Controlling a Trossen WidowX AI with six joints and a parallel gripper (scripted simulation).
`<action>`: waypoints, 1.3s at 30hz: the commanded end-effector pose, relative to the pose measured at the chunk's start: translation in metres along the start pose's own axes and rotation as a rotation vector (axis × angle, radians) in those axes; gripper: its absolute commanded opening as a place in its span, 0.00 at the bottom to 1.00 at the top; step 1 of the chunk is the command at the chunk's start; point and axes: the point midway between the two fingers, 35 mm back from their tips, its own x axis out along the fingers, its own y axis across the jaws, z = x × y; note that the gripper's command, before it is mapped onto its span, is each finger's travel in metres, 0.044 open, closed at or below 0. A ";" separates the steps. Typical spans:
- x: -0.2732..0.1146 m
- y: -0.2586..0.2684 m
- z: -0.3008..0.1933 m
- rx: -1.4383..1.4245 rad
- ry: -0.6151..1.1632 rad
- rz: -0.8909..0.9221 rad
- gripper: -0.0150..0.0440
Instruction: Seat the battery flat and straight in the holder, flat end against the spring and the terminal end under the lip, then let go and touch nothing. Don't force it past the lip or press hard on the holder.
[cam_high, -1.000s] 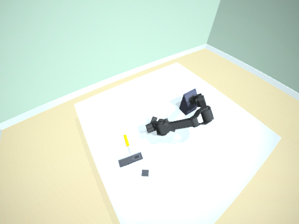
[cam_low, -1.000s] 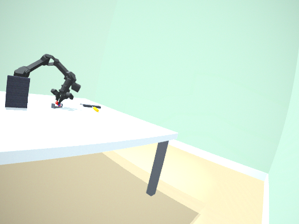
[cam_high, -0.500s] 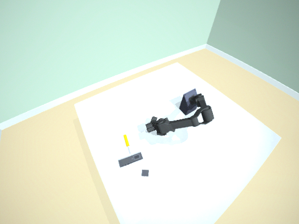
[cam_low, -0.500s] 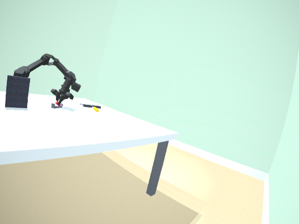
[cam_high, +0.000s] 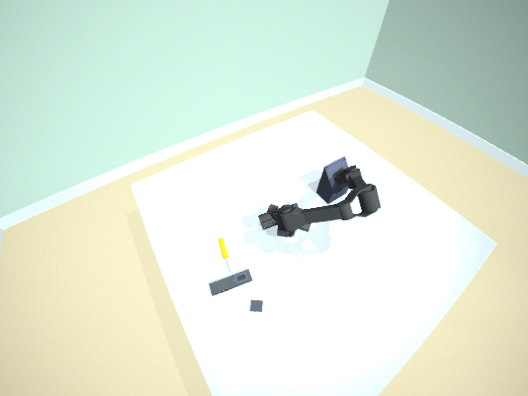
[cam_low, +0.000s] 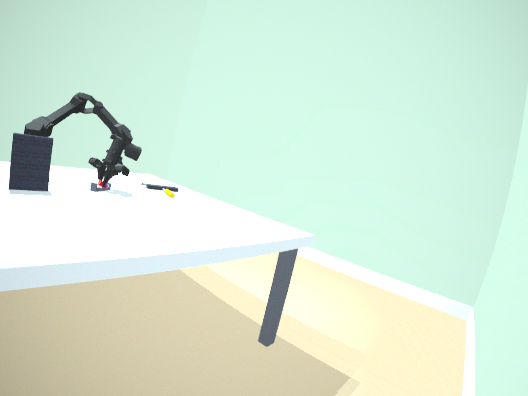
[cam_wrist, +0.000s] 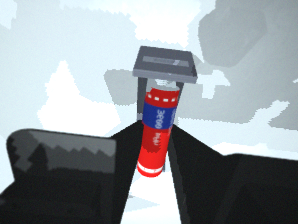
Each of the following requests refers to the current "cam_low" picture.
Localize red and blue battery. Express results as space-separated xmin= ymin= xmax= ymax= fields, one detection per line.
xmin=95 ymin=179 xmax=108 ymax=188

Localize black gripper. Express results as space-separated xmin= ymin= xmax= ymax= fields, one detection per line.
xmin=88 ymin=148 xmax=130 ymax=186

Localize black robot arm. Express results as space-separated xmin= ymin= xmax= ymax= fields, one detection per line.
xmin=24 ymin=92 xmax=142 ymax=161

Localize yellow-handled screwdriver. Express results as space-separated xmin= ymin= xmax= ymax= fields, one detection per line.
xmin=163 ymin=188 xmax=175 ymax=198

